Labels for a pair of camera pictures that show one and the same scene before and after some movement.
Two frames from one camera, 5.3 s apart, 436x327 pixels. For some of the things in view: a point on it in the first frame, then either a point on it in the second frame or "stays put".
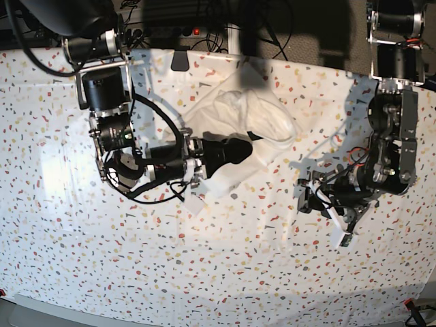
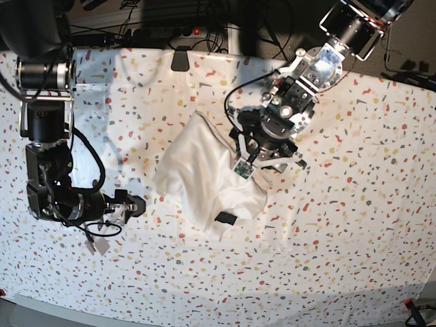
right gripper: [349, 195] to [261, 133]
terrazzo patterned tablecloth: [252, 258] stays put
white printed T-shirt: [236, 100] to [198, 175]
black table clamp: [180, 60] stays put
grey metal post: [234, 38] stays put
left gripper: [184, 161] to [92, 206]
